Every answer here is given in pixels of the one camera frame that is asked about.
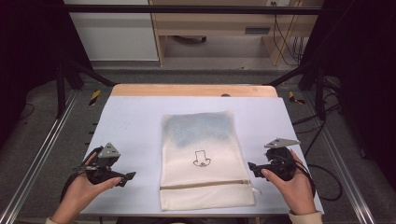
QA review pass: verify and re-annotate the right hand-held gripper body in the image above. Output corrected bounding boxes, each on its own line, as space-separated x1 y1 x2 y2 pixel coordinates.
262 137 302 182

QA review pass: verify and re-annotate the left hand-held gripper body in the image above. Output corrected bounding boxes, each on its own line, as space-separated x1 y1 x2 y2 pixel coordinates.
74 142 123 186

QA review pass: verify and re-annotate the white mesh laundry bag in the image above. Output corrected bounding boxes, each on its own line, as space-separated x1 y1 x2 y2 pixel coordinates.
159 110 257 212

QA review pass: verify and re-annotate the person's right hand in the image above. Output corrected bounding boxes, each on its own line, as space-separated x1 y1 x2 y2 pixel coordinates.
260 148 318 217

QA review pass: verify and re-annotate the person's left hand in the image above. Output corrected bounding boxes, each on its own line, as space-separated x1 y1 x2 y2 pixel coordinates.
58 152 123 217

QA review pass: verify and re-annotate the white table mat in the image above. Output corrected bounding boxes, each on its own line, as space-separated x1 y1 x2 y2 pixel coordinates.
78 95 325 218

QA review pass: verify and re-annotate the beige right sleeve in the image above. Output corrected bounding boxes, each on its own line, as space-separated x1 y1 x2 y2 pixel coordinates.
288 210 324 224

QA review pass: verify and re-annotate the yellow black tape piece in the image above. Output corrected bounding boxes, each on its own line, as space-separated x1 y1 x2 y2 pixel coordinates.
88 90 103 107
287 91 306 105

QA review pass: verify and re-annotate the black metal stand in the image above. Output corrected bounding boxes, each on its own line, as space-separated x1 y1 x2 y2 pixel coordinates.
266 57 329 121
55 58 117 119

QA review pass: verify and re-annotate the wooden table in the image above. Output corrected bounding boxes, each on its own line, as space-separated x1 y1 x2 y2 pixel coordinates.
110 83 279 98

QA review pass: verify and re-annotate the black curtain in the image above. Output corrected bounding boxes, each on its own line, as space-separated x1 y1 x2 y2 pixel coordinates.
300 0 396 183
0 0 92 148

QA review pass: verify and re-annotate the white cabinet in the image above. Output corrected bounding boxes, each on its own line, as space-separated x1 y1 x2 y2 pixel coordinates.
63 0 160 63

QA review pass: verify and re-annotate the grey desk label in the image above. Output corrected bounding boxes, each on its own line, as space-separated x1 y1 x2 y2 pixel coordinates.
244 26 272 35

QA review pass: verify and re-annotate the wooden desk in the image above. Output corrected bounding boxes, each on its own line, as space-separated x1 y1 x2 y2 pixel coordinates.
148 0 323 67

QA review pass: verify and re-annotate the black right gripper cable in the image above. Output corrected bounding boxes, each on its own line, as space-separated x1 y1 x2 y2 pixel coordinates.
274 153 318 199

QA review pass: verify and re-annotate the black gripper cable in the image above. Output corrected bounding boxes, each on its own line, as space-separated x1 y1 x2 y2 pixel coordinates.
59 146 106 202
274 153 318 199

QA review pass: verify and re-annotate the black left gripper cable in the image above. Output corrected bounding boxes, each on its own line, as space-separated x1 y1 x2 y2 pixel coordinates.
59 146 106 202

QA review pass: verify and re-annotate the aluminium floor rail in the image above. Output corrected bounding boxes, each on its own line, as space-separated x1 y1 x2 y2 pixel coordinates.
302 91 377 224
0 90 79 224

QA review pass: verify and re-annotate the black floor cable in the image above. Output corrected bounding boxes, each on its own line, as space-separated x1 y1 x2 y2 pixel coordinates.
291 102 344 203

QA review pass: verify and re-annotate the bundle of hanging cables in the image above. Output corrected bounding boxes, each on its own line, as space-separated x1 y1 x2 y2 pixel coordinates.
271 0 305 67

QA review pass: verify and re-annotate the black horizontal frame bar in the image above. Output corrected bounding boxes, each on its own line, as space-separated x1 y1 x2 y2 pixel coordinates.
61 4 322 16

